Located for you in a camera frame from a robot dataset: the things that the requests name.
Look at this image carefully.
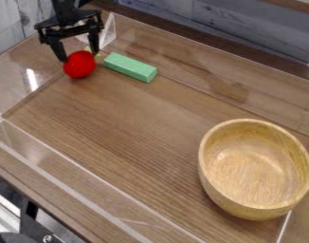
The clear acrylic corner bracket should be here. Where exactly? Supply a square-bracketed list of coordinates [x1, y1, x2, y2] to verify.
[74, 11, 117, 50]

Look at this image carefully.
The clear acrylic tray wall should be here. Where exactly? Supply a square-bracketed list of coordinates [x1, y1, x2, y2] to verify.
[0, 13, 309, 243]

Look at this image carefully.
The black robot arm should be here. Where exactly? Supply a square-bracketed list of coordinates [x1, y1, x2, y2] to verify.
[34, 0, 104, 63]

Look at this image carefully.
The green rectangular block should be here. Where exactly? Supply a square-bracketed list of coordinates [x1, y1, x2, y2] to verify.
[104, 52, 157, 83]

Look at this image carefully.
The wooden bowl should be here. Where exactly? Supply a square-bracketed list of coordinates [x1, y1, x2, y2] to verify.
[197, 119, 309, 221]

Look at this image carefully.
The black table leg bracket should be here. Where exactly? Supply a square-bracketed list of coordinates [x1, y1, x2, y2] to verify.
[17, 198, 78, 243]

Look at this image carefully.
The red toy strawberry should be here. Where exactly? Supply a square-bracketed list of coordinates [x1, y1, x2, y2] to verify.
[64, 48, 101, 79]

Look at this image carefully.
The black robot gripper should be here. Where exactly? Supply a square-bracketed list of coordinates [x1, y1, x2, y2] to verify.
[34, 9, 104, 63]

